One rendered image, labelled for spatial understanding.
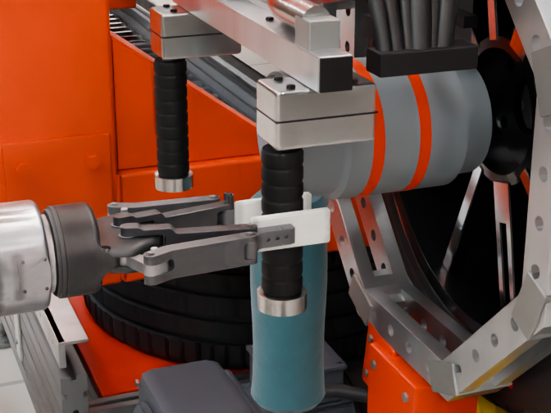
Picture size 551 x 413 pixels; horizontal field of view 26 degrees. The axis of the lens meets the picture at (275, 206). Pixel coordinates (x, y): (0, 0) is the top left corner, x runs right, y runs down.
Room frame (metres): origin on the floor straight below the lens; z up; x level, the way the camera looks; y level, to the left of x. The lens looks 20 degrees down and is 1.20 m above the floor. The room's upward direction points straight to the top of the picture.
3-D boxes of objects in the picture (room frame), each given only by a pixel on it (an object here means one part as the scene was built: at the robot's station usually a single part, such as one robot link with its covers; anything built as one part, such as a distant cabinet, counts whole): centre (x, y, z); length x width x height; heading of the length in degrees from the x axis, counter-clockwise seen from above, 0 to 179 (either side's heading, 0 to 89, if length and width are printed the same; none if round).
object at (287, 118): (0.97, -0.03, 0.93); 0.09 x 0.05 x 0.05; 111
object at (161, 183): (1.27, 0.11, 0.83); 0.04 x 0.04 x 0.16
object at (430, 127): (1.17, -0.10, 0.85); 0.21 x 0.14 x 0.14; 111
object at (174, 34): (1.28, 0.09, 0.93); 0.09 x 0.05 x 0.05; 111
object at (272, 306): (0.95, -0.01, 0.83); 0.04 x 0.04 x 0.16
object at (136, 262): (0.87, 0.11, 0.83); 0.05 x 0.05 x 0.02; 10
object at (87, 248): (0.90, 0.14, 0.83); 0.09 x 0.08 x 0.07; 111
